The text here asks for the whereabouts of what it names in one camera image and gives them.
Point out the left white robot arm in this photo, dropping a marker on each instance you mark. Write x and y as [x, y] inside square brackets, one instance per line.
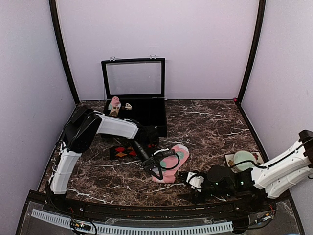
[79, 133]

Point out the small circuit board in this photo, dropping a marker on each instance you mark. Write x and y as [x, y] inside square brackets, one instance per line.
[79, 226]

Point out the wrist white camera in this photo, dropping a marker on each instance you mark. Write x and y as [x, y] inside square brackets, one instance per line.
[195, 180]
[163, 153]

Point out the pink patterned sock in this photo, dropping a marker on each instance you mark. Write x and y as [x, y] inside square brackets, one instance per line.
[172, 165]

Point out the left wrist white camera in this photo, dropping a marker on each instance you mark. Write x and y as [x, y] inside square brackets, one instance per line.
[163, 153]

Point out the black argyle sock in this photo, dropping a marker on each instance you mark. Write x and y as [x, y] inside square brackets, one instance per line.
[127, 151]

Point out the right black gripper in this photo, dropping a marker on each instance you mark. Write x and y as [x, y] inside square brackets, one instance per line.
[193, 196]

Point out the black front rail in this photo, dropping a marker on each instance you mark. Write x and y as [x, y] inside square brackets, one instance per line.
[230, 210]

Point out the floral patterned mat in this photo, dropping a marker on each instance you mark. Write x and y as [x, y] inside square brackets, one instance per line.
[229, 160]

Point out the left black frame post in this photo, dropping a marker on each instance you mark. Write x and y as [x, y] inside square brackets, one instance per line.
[62, 50]

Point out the black frame post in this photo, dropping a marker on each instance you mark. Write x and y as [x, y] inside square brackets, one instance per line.
[62, 50]
[253, 50]

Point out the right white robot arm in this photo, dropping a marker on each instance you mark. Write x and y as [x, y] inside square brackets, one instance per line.
[268, 180]

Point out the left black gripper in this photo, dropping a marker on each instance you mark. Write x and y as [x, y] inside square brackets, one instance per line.
[149, 167]

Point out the rolled pink sock in box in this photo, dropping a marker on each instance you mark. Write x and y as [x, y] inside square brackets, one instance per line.
[114, 106]

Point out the small white ring object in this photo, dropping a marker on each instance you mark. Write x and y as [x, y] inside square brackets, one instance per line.
[128, 106]

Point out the pale green bowl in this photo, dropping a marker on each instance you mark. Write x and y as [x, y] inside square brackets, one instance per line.
[243, 160]

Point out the right black frame post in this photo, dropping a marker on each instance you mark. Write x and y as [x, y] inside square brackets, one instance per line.
[253, 50]

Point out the white slotted cable duct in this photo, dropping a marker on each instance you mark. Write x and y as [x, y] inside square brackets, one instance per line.
[136, 227]

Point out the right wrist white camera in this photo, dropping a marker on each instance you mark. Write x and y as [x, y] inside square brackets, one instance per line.
[195, 180]

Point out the black display box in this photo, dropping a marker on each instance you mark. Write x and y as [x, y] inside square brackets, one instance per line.
[141, 83]

